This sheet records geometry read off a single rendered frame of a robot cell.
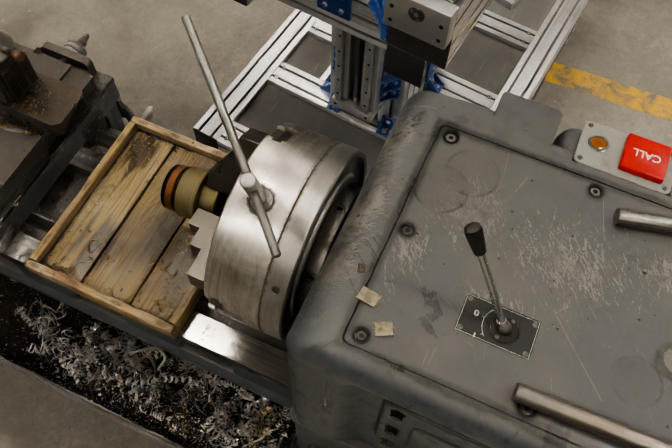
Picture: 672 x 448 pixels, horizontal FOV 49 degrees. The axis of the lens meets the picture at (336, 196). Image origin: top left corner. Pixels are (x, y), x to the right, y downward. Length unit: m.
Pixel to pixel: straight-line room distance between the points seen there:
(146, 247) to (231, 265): 0.39
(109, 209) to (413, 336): 0.73
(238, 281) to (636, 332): 0.51
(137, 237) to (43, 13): 1.81
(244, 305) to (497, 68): 1.66
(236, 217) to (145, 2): 2.09
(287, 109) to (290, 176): 1.36
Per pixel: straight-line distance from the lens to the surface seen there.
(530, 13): 2.73
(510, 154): 1.04
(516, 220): 0.98
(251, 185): 0.91
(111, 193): 1.45
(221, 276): 1.03
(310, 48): 2.51
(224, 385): 1.56
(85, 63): 1.54
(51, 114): 1.41
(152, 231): 1.39
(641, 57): 3.02
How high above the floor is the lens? 2.09
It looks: 60 degrees down
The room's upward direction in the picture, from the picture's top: 2 degrees clockwise
